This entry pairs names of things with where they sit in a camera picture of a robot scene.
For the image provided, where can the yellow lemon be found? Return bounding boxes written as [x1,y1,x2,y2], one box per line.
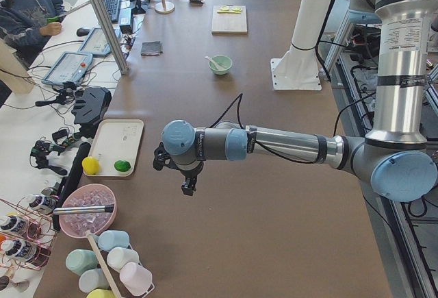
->
[81,156,100,175]

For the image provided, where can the white wire cup rack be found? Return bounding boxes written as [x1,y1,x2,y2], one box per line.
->
[85,230,155,297]

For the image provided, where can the yellow plastic knife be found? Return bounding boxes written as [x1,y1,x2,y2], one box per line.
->
[216,10,242,14]

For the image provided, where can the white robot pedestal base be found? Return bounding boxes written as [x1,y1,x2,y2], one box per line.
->
[271,0,330,90]

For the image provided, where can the black keyboard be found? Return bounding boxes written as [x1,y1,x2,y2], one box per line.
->
[103,0,121,23]

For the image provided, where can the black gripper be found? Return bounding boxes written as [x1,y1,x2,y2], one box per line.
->
[153,142,204,195]

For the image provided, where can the pale green plastic cup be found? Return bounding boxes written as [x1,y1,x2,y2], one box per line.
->
[65,249,98,276]

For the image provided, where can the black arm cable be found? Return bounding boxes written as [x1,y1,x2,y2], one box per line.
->
[208,92,322,165]

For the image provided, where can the seated person in hoodie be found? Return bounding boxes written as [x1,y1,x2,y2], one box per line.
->
[1,0,65,64]

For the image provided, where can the near teach pendant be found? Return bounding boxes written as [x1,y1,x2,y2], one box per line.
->
[42,51,94,86]

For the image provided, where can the copper wire bottle rack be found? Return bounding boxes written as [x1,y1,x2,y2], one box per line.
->
[1,198,58,271]

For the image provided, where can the pink plastic cup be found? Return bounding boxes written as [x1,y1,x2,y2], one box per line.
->
[119,262,153,297]

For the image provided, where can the green lime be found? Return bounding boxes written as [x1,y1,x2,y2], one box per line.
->
[114,160,131,173]

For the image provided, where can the aluminium frame post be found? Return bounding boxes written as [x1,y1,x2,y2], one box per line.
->
[89,0,129,75]

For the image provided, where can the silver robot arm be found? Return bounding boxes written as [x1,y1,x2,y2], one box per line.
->
[153,0,437,202]

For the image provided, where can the pale blue plastic cup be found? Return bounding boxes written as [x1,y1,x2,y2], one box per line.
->
[98,230,130,252]

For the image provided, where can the far teach pendant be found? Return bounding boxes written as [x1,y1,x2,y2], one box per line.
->
[78,27,111,58]

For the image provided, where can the wooden mug tree stand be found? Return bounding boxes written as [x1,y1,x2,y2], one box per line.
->
[155,0,175,14]

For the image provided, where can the white ceramic spoon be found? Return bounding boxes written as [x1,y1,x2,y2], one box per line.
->
[204,56,222,71]

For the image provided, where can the white plastic cup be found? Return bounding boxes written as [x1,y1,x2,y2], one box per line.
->
[107,247,140,272]

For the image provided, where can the steel tongs on pink bowl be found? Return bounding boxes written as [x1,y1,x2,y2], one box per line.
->
[53,204,116,215]

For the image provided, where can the pink ribbed bowl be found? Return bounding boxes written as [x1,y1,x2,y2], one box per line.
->
[59,184,117,238]

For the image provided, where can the teach pendant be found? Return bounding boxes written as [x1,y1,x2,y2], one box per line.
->
[42,51,94,86]
[78,27,111,58]

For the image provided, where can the light green ceramic bowl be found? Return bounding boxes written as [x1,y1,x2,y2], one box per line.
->
[208,55,233,75]

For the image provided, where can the grey folded cloth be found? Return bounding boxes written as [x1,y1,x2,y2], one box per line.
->
[140,40,163,56]

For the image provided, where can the beige rabbit tray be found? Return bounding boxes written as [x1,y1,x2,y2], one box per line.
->
[83,119,144,177]

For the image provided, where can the bamboo cutting board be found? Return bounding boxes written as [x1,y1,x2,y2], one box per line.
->
[211,5,248,34]

